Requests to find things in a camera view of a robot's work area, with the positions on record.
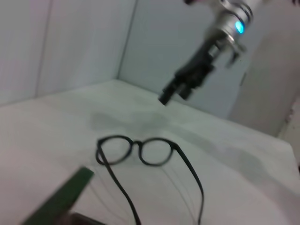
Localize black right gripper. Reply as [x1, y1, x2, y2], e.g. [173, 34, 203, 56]
[158, 39, 218, 106]

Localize black round glasses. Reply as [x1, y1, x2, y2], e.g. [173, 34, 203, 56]
[95, 135, 204, 225]

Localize green glasses case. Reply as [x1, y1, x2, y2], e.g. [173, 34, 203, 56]
[20, 166, 105, 225]

